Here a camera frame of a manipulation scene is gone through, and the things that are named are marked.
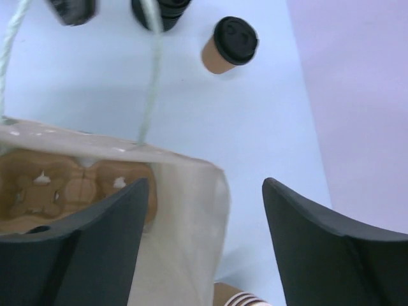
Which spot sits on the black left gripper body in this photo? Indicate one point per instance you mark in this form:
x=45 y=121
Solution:
x=74 y=12

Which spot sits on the stack of brown paper cups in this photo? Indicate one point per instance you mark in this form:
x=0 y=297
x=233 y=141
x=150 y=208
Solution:
x=226 y=295

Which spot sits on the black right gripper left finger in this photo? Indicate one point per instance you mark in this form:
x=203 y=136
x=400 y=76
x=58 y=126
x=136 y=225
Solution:
x=87 y=258

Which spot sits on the black plastic cup lid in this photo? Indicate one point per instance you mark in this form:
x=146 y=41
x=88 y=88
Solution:
x=235 y=40

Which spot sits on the brown paper coffee cup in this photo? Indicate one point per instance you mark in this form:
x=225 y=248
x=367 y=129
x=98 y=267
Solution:
x=212 y=60

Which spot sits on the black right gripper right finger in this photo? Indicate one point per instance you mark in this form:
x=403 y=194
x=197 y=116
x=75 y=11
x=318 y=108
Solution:
x=326 y=258

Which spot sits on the stack of black cup lids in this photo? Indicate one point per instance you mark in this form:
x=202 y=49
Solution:
x=171 y=11

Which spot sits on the single brown cardboard cup carrier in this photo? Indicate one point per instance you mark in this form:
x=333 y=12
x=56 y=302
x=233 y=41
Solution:
x=38 y=188

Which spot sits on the green patterned paper gift bag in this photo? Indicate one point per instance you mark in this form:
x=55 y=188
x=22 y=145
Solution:
x=180 y=249

